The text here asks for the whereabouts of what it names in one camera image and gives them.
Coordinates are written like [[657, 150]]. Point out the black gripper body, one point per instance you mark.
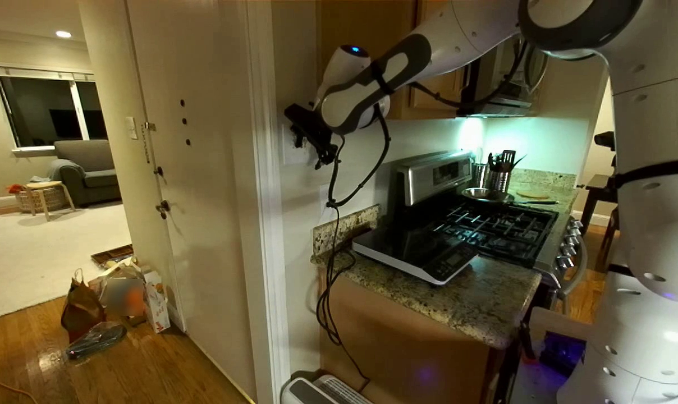
[[321, 139]]

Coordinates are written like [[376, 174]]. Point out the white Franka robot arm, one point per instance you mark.
[[459, 29]]

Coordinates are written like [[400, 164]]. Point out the white door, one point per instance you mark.
[[205, 187]]

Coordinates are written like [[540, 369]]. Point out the black portable induction cooktop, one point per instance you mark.
[[414, 254]]

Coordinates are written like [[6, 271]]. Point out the metal utensil holder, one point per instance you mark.
[[496, 182]]

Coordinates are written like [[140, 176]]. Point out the black kitchen utensil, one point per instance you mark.
[[507, 158]]

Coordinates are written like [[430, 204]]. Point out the range hood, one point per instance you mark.
[[504, 96]]

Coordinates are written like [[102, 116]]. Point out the stainless steel gas stove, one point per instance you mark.
[[496, 225]]

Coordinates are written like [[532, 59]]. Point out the grey sofa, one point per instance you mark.
[[83, 169]]

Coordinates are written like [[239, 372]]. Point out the white shopping bag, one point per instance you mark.
[[157, 304]]

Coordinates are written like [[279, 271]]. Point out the wooden cutting board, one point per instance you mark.
[[537, 197]]

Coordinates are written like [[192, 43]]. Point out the orange toy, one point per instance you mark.
[[133, 298]]

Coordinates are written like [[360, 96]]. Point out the round ceiling light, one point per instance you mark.
[[64, 33]]

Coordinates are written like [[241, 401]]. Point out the white floor heater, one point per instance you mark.
[[317, 389]]

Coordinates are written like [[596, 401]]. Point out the dark window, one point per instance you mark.
[[38, 107]]

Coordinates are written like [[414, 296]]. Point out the small light side table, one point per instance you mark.
[[48, 188]]

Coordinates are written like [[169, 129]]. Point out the dark wooden chair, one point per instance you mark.
[[598, 182]]

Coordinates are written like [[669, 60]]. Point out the brown paper bag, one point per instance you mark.
[[82, 311]]

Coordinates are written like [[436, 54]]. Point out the blue grey floor item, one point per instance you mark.
[[94, 340]]

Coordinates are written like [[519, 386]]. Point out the robot control box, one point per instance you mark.
[[555, 351]]

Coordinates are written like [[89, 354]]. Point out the wooden wall cabinet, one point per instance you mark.
[[368, 22]]

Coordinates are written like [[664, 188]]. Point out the small white wall switch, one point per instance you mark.
[[130, 127]]

